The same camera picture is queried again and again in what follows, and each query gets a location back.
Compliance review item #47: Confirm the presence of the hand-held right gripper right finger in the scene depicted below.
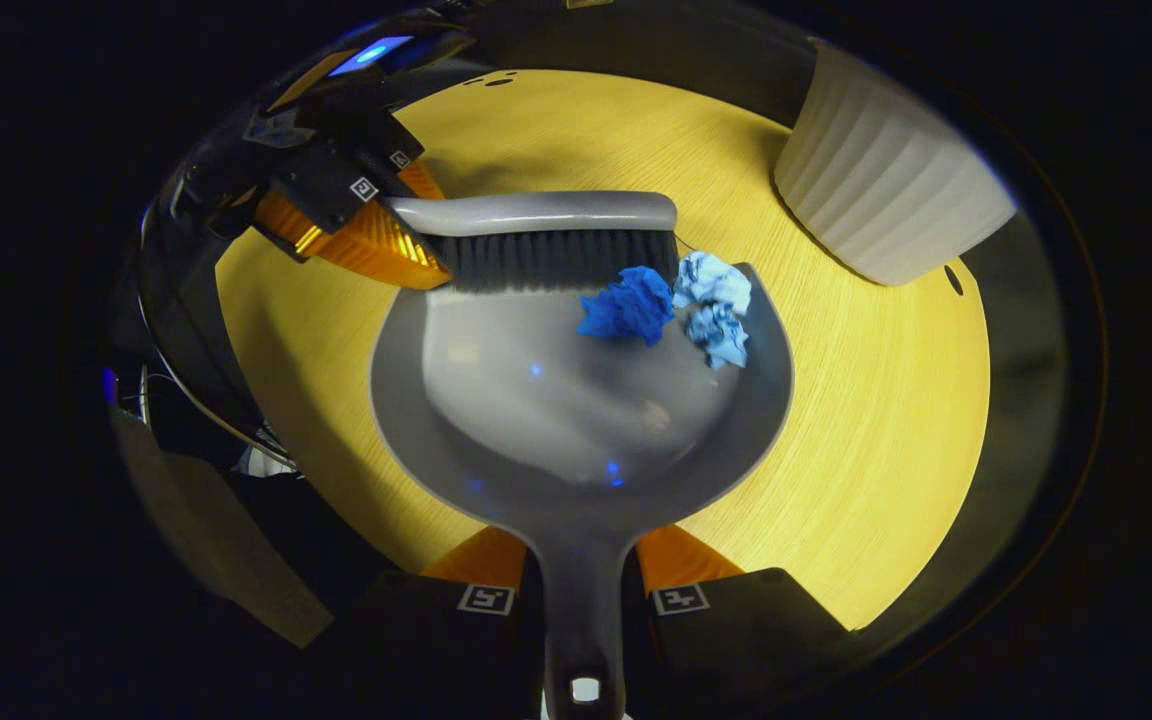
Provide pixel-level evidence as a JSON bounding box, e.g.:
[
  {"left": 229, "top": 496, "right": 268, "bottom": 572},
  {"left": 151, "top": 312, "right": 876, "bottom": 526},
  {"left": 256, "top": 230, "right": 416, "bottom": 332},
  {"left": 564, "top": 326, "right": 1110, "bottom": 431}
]
[{"left": 623, "top": 524, "right": 850, "bottom": 720}]

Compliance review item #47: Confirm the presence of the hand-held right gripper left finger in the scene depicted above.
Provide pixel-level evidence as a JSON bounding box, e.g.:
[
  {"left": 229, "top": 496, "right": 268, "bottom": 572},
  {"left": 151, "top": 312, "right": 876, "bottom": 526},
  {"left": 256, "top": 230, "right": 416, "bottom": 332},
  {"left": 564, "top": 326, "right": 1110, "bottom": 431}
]
[{"left": 328, "top": 526, "right": 547, "bottom": 720}]

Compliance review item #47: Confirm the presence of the small grey broom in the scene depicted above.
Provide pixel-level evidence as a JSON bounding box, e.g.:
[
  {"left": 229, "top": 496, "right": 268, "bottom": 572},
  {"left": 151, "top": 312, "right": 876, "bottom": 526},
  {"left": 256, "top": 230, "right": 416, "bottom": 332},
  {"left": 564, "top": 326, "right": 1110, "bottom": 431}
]
[{"left": 381, "top": 190, "right": 682, "bottom": 294}]

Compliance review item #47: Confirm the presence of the grey dustpan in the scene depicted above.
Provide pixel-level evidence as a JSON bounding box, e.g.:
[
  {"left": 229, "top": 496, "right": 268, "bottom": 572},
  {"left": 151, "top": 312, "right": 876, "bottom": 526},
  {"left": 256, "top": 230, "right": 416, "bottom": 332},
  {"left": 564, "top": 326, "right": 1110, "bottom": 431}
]
[{"left": 369, "top": 262, "right": 795, "bottom": 720}]

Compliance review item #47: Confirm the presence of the dark blue paper ball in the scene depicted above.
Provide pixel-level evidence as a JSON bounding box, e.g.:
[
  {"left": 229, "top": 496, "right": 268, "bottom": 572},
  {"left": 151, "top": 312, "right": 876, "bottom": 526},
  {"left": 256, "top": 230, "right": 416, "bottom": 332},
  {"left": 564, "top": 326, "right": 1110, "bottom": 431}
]
[{"left": 578, "top": 265, "right": 676, "bottom": 347}]

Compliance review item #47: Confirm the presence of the light blue paper ball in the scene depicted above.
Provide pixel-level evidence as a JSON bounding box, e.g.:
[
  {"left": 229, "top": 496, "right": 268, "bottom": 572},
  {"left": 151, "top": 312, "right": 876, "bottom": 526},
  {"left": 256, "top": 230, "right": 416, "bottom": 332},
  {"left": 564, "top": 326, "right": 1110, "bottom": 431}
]
[{"left": 673, "top": 250, "right": 753, "bottom": 370}]

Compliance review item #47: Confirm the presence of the white ribbed garbage bin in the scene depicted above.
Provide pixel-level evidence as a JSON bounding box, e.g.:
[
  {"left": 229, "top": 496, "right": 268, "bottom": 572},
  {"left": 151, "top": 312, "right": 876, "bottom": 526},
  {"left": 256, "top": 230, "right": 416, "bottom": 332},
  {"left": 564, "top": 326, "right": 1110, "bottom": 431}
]
[{"left": 774, "top": 38, "right": 1019, "bottom": 287}]

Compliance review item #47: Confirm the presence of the yellow wooden desktop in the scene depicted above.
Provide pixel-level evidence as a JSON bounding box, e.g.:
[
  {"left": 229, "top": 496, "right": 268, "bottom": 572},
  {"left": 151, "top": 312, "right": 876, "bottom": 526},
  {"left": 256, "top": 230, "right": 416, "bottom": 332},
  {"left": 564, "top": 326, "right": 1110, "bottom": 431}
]
[{"left": 214, "top": 68, "right": 993, "bottom": 631}]

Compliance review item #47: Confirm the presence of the black backdrop cloth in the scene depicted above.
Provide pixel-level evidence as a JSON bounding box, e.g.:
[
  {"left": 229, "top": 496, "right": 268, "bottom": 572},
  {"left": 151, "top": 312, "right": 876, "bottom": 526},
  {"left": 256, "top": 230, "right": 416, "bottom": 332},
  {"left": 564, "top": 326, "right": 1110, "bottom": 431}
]
[{"left": 466, "top": 0, "right": 822, "bottom": 129}]

